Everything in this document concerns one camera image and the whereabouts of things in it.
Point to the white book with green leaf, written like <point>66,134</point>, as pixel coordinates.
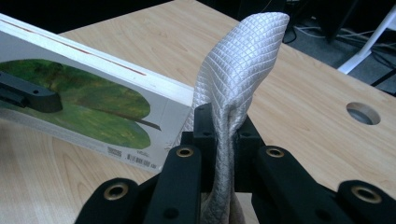
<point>93,99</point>

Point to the white desk frame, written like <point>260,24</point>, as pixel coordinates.
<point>367,46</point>

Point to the white cloth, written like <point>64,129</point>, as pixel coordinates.
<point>239,62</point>

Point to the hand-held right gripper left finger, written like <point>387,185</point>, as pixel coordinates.
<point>207,140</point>

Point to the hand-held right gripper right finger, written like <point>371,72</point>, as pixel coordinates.
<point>246,155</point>

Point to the black folding chair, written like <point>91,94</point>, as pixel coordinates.
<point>384,78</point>

